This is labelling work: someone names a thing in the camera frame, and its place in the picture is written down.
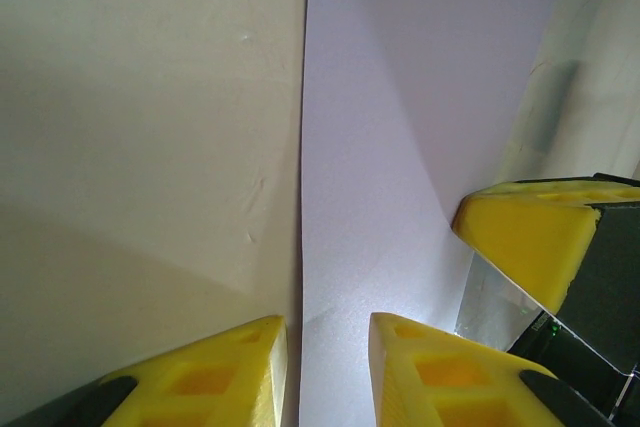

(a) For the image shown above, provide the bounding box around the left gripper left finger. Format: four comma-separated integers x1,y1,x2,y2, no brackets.
0,315,289,427

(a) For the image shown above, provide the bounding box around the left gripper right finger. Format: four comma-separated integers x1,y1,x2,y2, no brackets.
368,311,617,427

